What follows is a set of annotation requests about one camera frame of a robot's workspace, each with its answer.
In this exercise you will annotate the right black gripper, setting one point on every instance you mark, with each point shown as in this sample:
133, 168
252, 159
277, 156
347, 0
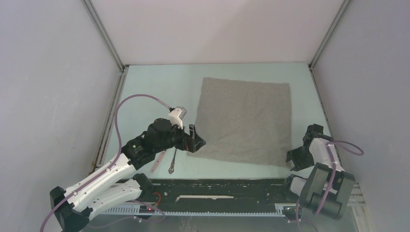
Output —
299, 164

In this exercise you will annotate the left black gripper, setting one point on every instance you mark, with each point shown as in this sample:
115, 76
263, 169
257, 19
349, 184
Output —
191, 143

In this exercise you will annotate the grey cloth napkin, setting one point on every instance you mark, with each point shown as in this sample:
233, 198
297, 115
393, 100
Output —
245, 122

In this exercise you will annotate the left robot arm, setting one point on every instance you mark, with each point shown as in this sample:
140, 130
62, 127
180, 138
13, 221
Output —
118, 181

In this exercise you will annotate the iridescent fork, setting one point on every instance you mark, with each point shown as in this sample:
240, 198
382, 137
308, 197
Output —
172, 165

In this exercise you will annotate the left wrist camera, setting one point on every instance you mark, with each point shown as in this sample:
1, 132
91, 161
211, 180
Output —
176, 116

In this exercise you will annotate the silver spoon pink handle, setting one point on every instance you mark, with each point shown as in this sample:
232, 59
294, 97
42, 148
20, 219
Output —
157, 162

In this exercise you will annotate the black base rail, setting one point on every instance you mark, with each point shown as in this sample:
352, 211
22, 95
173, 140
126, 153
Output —
223, 194

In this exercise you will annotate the white cable duct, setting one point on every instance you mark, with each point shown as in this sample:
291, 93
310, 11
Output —
140, 210

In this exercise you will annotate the right aluminium frame post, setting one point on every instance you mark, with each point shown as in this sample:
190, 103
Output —
328, 35

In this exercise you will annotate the aluminium frame post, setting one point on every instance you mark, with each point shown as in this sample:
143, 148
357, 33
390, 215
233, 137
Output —
96, 20
328, 35

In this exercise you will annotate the left aluminium frame post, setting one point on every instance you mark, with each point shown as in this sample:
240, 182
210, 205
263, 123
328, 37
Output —
96, 20

